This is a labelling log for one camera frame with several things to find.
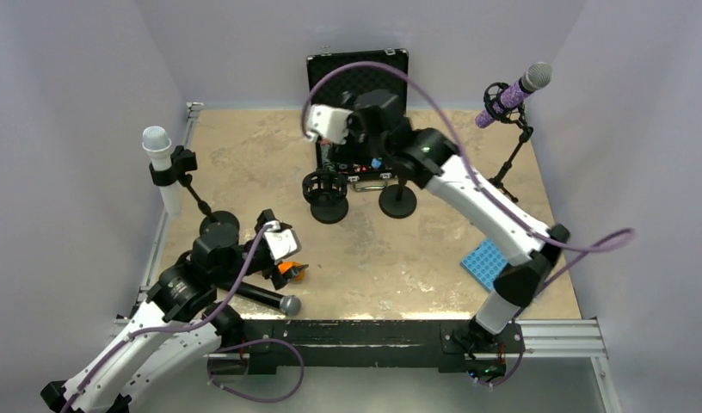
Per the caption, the black silver-mesh microphone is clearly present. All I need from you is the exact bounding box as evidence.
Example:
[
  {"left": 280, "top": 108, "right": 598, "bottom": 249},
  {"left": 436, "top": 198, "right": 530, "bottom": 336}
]
[{"left": 236, "top": 281, "right": 302, "bottom": 316}]

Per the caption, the black clip microphone stand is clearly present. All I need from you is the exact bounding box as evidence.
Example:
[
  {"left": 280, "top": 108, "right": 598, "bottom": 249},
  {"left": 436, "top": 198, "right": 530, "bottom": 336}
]
[{"left": 379, "top": 178, "right": 417, "bottom": 219}]

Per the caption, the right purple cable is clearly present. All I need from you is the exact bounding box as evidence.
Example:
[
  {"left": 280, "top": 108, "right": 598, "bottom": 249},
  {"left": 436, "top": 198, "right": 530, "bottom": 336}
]
[{"left": 301, "top": 60, "right": 636, "bottom": 298}]

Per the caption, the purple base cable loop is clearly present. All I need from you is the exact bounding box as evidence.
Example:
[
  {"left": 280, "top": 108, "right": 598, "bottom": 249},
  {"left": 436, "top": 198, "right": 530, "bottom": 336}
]
[{"left": 206, "top": 339, "right": 305, "bottom": 404}]

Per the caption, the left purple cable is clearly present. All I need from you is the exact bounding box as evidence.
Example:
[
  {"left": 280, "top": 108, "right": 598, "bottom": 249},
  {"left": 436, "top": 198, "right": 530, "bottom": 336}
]
[{"left": 57, "top": 223, "right": 280, "bottom": 413}]

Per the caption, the white microphone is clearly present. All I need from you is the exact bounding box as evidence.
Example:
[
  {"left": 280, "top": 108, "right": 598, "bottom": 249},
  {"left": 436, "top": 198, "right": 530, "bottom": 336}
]
[{"left": 142, "top": 126, "right": 182, "bottom": 219}]

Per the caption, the black shock-mount microphone stand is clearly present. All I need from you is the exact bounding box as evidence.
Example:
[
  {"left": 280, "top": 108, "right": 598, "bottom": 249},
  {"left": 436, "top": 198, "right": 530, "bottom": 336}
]
[{"left": 302, "top": 156, "right": 349, "bottom": 225}]

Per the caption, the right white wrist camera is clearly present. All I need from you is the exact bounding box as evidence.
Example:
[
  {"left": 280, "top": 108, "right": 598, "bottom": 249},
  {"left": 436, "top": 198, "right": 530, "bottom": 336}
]
[{"left": 304, "top": 104, "right": 353, "bottom": 145}]

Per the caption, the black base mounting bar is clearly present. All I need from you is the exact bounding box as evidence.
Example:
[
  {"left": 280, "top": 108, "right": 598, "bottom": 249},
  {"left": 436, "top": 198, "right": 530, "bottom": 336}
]
[{"left": 206, "top": 319, "right": 525, "bottom": 378}]

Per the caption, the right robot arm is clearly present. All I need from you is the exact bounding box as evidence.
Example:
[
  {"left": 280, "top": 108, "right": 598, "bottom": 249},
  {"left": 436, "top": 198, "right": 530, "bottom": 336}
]
[{"left": 341, "top": 89, "right": 570, "bottom": 350}]

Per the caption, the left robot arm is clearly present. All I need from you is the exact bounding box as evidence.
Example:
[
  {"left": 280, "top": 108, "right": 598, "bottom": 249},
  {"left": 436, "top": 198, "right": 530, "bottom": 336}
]
[{"left": 40, "top": 210, "right": 301, "bottom": 412}]

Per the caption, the blue building baseplate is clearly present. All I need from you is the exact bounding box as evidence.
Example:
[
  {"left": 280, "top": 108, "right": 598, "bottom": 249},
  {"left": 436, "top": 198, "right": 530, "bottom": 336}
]
[{"left": 460, "top": 238, "right": 508, "bottom": 292}]

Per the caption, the black tripod stand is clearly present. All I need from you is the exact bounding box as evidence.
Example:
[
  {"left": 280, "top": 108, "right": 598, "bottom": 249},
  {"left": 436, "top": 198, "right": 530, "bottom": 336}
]
[{"left": 483, "top": 82, "right": 533, "bottom": 204}]

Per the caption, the black poker chip case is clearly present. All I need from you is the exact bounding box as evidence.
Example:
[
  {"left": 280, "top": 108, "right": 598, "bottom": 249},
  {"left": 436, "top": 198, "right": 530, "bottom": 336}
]
[{"left": 305, "top": 48, "right": 412, "bottom": 192}]

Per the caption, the orange microphone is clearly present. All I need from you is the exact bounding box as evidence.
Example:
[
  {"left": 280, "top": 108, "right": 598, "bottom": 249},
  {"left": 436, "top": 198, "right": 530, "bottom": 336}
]
[{"left": 278, "top": 262, "right": 308, "bottom": 282}]

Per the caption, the black left microphone stand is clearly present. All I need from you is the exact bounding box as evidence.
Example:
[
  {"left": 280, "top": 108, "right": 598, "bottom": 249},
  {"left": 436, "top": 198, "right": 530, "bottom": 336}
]
[{"left": 171, "top": 145, "right": 240, "bottom": 235}]

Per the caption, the purple glitter microphone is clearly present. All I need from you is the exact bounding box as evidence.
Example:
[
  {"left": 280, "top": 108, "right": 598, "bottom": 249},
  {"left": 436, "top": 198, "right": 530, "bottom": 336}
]
[{"left": 475, "top": 62, "right": 553, "bottom": 129}]

